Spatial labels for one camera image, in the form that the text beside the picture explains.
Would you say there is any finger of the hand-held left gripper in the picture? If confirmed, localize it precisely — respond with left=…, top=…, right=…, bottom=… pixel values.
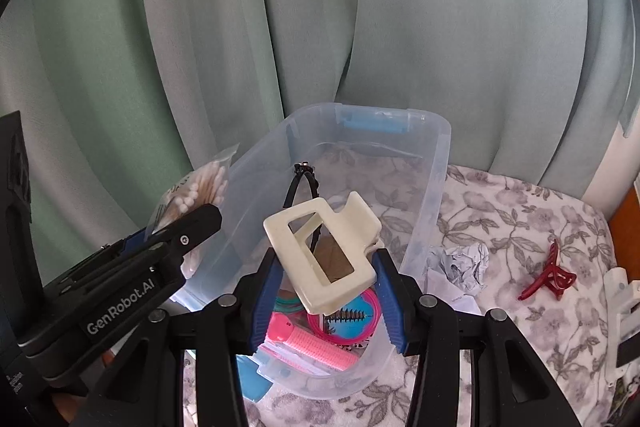
left=149, top=203, right=224, bottom=269
left=42, top=227, right=168, bottom=298

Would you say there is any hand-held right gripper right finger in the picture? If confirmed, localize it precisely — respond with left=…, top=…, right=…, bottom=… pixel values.
left=371, top=248, right=583, bottom=427

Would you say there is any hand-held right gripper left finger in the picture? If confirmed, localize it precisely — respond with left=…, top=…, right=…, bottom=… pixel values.
left=75, top=248, right=285, bottom=427

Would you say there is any pink round mirror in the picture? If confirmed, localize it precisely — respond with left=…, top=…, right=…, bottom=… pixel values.
left=306, top=288, right=381, bottom=348

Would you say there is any teal hair ties pack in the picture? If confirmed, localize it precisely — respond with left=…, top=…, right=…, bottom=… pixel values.
left=274, top=294, right=306, bottom=315

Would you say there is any cotton swab packet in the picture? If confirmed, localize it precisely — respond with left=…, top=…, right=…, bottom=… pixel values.
left=145, top=146, right=241, bottom=280

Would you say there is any white hair claw clip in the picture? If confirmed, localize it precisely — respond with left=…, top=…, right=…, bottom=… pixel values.
left=263, top=191, right=383, bottom=317

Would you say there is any pink hair roller clip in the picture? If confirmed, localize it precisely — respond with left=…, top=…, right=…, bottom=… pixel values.
left=267, top=312, right=361, bottom=373

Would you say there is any brown tape roll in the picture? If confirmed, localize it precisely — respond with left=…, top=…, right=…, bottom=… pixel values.
left=277, top=239, right=358, bottom=308

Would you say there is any black thin headband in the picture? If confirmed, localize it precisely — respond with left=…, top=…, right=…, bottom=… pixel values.
left=282, top=162, right=326, bottom=253

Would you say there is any clear plastic storage box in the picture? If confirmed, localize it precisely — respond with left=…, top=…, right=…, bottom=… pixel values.
left=177, top=103, right=452, bottom=400

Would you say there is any crumpled white paper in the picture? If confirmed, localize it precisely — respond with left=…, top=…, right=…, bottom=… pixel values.
left=425, top=243, right=491, bottom=315

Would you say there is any dark red hair claw clip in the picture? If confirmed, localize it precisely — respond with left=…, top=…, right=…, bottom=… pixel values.
left=517, top=239, right=577, bottom=303

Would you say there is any white power strip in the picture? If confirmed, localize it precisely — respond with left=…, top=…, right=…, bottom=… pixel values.
left=602, top=267, right=640, bottom=390

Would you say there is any pale green curtain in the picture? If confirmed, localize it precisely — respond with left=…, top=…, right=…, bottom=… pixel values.
left=0, top=0, right=640, bottom=268

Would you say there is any black charger plug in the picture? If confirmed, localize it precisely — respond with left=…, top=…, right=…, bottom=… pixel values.
left=616, top=337, right=640, bottom=370

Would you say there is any wooden cabinet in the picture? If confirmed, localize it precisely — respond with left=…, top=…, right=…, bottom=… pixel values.
left=607, top=179, right=640, bottom=270

